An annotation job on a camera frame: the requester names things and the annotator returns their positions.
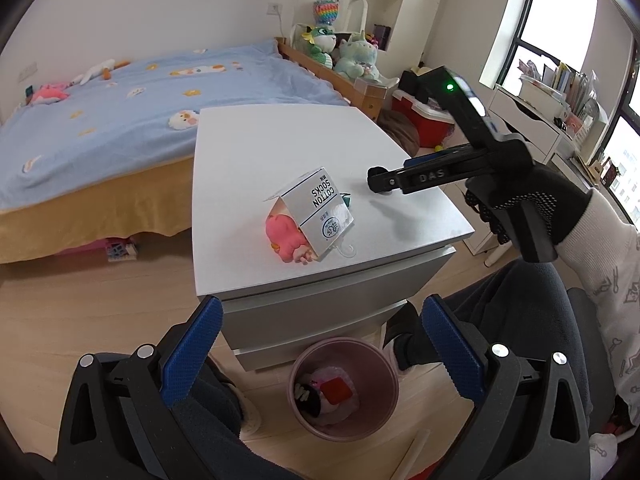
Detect pink doll toy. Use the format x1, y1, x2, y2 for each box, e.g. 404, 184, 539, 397
265, 214, 317, 264

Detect black gloved right hand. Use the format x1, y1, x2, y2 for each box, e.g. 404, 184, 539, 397
465, 164, 592, 263

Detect teal dragon plush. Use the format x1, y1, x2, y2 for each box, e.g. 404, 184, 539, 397
333, 32, 381, 84

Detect white patterned sleeve forearm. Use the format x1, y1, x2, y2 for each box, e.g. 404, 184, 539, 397
556, 188, 639, 425

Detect brown bean bag cushion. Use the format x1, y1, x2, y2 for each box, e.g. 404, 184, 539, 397
376, 110, 420, 157

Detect pink plush on bed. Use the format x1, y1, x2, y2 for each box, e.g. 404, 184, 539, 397
29, 84, 70, 105

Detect books on desk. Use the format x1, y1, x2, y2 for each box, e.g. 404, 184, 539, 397
518, 60, 608, 138

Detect white drawer cabinet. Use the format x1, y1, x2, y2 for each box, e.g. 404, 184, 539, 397
192, 104, 472, 370

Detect toy blocks under bed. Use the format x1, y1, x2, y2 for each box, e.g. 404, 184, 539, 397
105, 238, 138, 263

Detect white cotton socks box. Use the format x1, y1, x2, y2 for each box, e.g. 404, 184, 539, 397
266, 167, 354, 260

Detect red plastic box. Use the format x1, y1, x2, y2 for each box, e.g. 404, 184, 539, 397
320, 377, 354, 405

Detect white drawer unit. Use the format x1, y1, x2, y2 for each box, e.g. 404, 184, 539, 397
454, 86, 566, 257

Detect white goose plush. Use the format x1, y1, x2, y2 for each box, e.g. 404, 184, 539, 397
70, 58, 130, 86

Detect purple trash bin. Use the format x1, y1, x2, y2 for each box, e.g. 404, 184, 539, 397
285, 337, 399, 442

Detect red storage box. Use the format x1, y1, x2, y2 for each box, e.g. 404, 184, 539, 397
392, 90, 456, 148

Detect bed with blue blanket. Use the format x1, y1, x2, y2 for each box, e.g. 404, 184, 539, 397
1, 39, 385, 263

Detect green dinosaur plush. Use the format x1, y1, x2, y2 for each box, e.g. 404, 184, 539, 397
302, 25, 336, 70

